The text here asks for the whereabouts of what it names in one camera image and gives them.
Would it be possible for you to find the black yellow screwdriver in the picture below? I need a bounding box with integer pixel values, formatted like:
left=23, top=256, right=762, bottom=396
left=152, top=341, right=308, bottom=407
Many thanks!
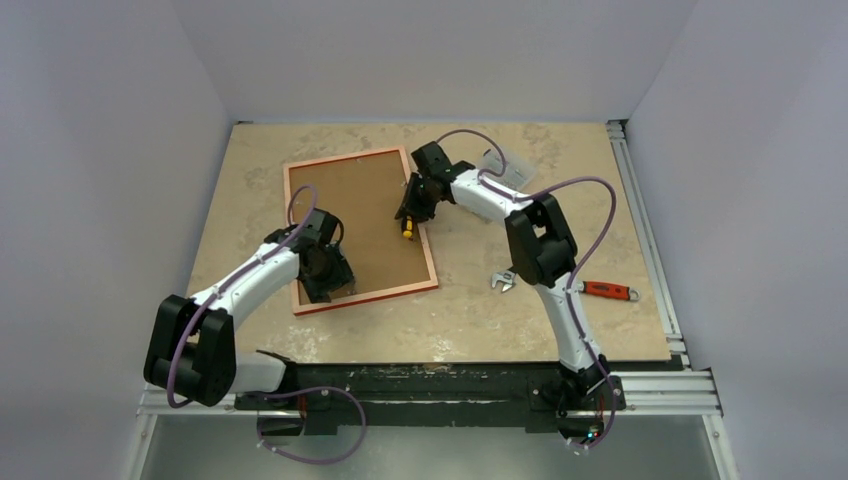
left=401, top=215, right=416, bottom=240

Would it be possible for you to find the red picture frame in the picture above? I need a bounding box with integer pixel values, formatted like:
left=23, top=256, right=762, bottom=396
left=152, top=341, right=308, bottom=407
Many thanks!
left=283, top=146, right=439, bottom=316

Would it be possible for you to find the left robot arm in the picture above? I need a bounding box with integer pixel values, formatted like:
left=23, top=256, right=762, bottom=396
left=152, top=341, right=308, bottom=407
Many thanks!
left=143, top=209, right=354, bottom=409

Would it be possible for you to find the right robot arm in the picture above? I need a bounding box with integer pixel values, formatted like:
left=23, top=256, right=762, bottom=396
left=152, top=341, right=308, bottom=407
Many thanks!
left=396, top=142, right=608, bottom=407

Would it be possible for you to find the clear plastic screw box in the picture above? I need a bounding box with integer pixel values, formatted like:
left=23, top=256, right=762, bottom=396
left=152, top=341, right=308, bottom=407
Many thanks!
left=478, top=147, right=537, bottom=191

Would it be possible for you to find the black handle adjustable wrench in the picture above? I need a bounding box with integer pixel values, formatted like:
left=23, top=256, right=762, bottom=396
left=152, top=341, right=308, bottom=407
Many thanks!
left=490, top=268, right=517, bottom=293

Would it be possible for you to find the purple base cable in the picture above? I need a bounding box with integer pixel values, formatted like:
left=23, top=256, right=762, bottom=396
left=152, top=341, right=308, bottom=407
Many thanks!
left=256, top=387, right=368, bottom=466

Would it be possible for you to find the red handle adjustable wrench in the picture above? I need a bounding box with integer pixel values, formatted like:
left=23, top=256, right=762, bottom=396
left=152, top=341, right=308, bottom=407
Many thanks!
left=578, top=281, right=641, bottom=302

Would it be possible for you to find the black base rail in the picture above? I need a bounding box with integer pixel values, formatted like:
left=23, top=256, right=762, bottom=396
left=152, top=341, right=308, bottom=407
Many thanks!
left=235, top=361, right=627, bottom=443

